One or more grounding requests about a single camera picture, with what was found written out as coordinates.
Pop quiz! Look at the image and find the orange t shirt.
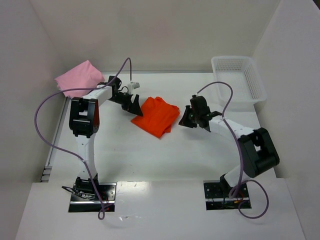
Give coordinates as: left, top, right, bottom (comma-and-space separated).
131, 96, 180, 139

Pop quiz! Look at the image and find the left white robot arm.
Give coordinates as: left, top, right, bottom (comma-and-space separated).
69, 76, 143, 198

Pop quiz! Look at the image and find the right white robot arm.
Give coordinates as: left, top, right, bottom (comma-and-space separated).
179, 95, 280, 194

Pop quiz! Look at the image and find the pink folded t shirt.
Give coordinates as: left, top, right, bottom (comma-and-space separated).
54, 60, 105, 99

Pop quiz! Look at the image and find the white plastic basket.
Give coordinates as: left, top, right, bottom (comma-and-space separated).
211, 55, 267, 111

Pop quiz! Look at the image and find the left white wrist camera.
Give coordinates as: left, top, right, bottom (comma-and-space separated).
127, 82, 140, 94

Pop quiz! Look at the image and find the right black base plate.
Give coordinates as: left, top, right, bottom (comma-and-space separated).
203, 181, 252, 211

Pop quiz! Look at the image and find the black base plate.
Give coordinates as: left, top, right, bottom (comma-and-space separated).
203, 181, 252, 211
68, 183, 117, 213

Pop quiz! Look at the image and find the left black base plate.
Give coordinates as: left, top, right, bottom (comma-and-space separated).
68, 183, 117, 213

